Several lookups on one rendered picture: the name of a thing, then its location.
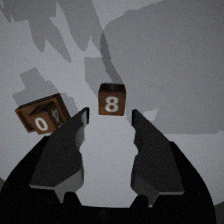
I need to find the brown wooden tray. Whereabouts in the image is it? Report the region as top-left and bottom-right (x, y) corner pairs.
(14, 93), (71, 133)

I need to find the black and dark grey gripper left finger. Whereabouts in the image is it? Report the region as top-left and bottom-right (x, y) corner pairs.
(0, 107), (90, 224)

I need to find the brown cube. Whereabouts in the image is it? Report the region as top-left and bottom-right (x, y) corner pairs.
(28, 101), (63, 135)
(98, 83), (126, 116)

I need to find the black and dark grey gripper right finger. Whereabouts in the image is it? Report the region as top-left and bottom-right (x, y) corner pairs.
(131, 109), (216, 224)

